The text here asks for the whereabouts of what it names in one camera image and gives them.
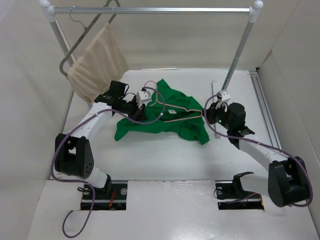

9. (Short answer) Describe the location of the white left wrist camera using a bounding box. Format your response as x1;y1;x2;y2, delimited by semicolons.
136;90;152;108

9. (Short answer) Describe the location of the white clothes rack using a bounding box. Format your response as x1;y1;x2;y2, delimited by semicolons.
38;0;265;140

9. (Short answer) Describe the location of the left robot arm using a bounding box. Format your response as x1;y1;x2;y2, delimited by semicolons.
53;81;151;199

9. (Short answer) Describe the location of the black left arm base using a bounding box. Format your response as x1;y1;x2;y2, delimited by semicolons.
77;180;128;211

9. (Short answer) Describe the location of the aluminium rail right side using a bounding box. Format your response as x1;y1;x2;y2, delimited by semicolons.
249;70;282;149

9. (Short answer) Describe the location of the grey hanger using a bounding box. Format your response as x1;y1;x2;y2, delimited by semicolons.
59;0;121;79

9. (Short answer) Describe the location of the pink wire hanger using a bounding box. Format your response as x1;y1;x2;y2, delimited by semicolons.
143;80;203;123

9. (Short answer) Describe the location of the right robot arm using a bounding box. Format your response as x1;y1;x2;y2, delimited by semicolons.
203;101;313;208

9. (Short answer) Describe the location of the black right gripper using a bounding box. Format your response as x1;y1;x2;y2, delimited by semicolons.
202;101;234;130

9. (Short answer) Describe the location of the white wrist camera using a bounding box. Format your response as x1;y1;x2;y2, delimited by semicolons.
217;90;231;103
136;90;152;108

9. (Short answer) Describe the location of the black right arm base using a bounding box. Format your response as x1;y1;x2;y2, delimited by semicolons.
213;180;265;211

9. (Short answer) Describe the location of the green t shirt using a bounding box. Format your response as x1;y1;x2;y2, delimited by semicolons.
114;79;210;145

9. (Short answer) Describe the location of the beige cloth on hanger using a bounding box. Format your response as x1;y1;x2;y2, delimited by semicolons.
67;23;129;103

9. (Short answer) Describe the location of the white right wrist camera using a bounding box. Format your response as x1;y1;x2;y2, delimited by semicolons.
217;90;231;103

